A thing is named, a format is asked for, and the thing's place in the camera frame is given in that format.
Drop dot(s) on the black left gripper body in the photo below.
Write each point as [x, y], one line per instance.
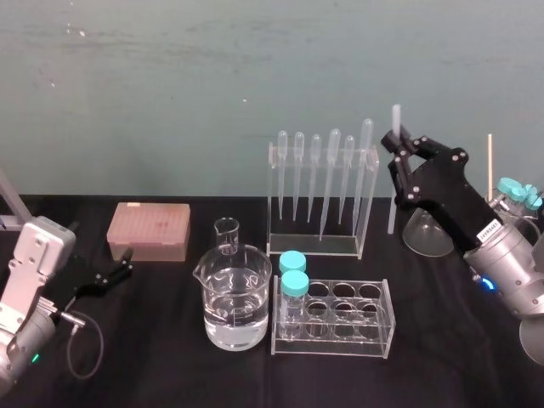
[78, 282]

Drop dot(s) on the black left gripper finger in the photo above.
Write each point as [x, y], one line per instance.
[115, 278]
[124, 256]

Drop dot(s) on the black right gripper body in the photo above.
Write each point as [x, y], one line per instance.
[455, 191]

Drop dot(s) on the clear acrylic pipette stand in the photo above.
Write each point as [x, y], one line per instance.
[314, 248]

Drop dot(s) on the thin wooden stick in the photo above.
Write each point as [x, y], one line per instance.
[491, 166]

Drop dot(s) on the pink pipette tip box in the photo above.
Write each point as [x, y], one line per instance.
[149, 229]

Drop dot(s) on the black table cloth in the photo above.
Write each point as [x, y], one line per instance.
[170, 374]

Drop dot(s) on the clear glass conical flask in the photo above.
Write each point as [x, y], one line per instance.
[533, 340]
[425, 238]

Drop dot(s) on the glass vial with teal cap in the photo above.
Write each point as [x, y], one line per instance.
[294, 284]
[292, 260]

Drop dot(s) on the glass bottle with teal caps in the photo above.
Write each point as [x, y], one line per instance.
[512, 189]

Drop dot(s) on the clear acrylic tube rack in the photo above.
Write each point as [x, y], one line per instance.
[340, 344]

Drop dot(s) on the large glass beaker with water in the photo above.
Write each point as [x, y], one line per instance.
[234, 306]

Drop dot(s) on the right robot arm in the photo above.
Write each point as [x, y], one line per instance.
[510, 272]

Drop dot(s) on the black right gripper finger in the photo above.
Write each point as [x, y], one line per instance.
[404, 144]
[401, 178]

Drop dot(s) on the small glass beaker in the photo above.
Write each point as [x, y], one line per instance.
[225, 238]

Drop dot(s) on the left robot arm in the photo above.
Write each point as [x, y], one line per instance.
[30, 272]

